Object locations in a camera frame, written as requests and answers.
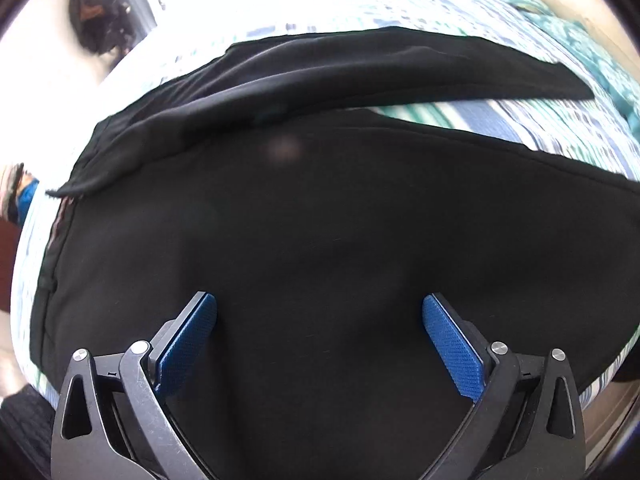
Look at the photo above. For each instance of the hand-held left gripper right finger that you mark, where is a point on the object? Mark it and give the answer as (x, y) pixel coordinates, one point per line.
(452, 345)

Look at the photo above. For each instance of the teal floral pillow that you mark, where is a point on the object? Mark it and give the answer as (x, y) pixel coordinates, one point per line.
(600, 55)

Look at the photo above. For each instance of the black pants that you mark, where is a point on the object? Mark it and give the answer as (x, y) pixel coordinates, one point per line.
(320, 210)

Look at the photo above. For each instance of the striped blue green blanket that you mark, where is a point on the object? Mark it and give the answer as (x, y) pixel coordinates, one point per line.
(350, 5)

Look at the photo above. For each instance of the dark hanging clothes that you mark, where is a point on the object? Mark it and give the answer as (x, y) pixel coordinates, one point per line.
(102, 20)

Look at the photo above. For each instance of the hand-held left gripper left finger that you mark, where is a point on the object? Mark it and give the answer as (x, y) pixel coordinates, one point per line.
(187, 340)

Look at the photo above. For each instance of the pile of folded clothes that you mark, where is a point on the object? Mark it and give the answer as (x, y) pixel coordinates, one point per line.
(22, 192)

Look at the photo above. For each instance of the black lace garment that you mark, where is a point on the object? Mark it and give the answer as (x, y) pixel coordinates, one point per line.
(22, 435)

